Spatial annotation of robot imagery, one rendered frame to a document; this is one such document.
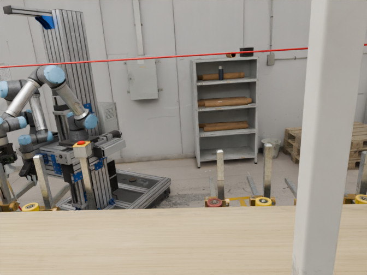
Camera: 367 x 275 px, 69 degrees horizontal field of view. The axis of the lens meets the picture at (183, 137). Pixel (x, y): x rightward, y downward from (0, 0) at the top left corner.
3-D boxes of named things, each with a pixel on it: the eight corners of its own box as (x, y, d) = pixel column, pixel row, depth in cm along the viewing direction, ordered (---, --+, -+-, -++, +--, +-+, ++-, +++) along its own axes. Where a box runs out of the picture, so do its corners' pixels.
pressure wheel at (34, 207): (24, 223, 150) (19, 205, 146) (39, 217, 155) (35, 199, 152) (29, 229, 144) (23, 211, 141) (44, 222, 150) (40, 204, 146)
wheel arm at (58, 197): (66, 189, 190) (65, 184, 188) (71, 189, 190) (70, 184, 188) (30, 227, 148) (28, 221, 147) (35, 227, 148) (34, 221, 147)
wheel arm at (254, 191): (246, 179, 180) (246, 174, 179) (251, 179, 180) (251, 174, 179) (260, 217, 139) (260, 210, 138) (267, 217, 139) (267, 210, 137)
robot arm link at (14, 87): (29, 127, 234) (23, 89, 190) (9, 130, 226) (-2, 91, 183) (26, 115, 238) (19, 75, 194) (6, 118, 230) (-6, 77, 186)
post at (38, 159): (53, 227, 164) (36, 154, 150) (59, 227, 164) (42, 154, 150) (50, 231, 161) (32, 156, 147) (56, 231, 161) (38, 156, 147)
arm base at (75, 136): (80, 136, 226) (77, 124, 224) (93, 137, 220) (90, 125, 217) (65, 141, 214) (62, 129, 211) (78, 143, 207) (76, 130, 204)
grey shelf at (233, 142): (194, 157, 443) (189, 59, 396) (248, 153, 446) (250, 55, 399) (197, 168, 400) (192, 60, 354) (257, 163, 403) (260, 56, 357)
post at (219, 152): (218, 225, 158) (216, 148, 144) (224, 225, 158) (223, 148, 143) (218, 228, 155) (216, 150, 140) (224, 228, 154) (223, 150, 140)
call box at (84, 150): (80, 154, 151) (77, 141, 148) (92, 154, 150) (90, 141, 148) (75, 159, 144) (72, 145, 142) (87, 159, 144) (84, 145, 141)
